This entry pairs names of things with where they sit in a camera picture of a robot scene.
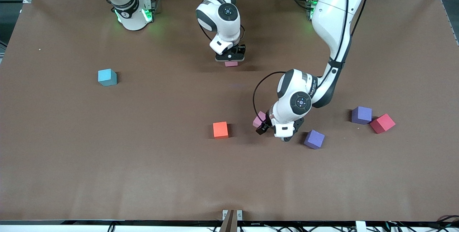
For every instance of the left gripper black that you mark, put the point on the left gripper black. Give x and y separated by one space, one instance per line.
267 121

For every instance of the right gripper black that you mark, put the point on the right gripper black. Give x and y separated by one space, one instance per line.
239 50

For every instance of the pink foam cube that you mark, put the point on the pink foam cube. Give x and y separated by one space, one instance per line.
258 120
231 64

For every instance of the orange foam cube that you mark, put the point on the orange foam cube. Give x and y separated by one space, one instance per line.
220 130

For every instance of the purple foam cube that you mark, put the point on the purple foam cube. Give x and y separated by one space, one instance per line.
314 140
361 115

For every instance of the left white Franka arm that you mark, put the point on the left white Franka arm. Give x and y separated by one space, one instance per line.
333 17

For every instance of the right white Franka arm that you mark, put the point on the right white Franka arm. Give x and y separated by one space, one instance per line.
129 9

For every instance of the red foam cube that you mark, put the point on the red foam cube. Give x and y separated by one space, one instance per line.
382 123

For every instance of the light blue foam cube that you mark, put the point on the light blue foam cube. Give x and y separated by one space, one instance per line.
107 77

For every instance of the white plastic block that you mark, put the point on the white plastic block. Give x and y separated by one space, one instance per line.
360 227

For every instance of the brown table mat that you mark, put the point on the brown table mat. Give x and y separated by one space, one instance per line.
107 171

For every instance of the small metal corner bracket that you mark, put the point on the small metal corner bracket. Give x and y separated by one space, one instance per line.
225 214
239 214

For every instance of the brown wooden post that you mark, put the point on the brown wooden post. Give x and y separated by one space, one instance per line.
229 223

